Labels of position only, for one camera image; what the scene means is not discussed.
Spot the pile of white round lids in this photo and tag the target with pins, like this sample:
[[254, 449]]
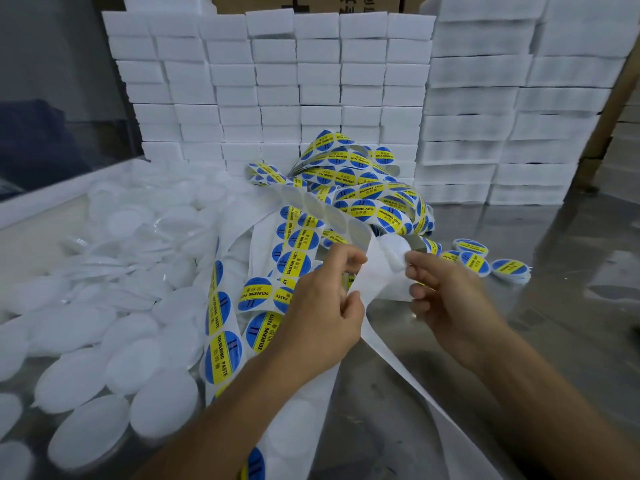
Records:
[[75, 379]]

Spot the stack of white boxes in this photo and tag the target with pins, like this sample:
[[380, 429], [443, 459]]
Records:
[[320, 69]]

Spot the blue yellow sticker label strip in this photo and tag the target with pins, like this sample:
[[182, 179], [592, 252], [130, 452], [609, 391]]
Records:
[[300, 239]]

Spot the brown cardboard box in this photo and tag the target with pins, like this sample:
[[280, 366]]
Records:
[[320, 2]]

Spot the person's right hand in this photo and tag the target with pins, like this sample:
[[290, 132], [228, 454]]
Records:
[[455, 309]]

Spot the person's left thumb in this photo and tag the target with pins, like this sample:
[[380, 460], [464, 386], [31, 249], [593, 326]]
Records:
[[352, 314]]

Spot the person's left hand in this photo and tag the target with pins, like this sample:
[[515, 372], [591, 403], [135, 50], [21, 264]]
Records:
[[315, 319]]

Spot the person's right forearm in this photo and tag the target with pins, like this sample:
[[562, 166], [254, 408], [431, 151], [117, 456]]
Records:
[[550, 404]]

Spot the person's left forearm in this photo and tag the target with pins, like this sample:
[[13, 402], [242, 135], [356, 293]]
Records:
[[235, 419]]

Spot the dark blue container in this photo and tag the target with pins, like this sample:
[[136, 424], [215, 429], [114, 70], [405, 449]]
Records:
[[45, 144]]

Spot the person's right thumb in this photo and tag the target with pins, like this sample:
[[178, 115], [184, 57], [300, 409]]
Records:
[[424, 302]]

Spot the lid with blue yellow label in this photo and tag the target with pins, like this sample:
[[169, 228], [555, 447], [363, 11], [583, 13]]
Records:
[[450, 255], [511, 269], [471, 246], [476, 263]]

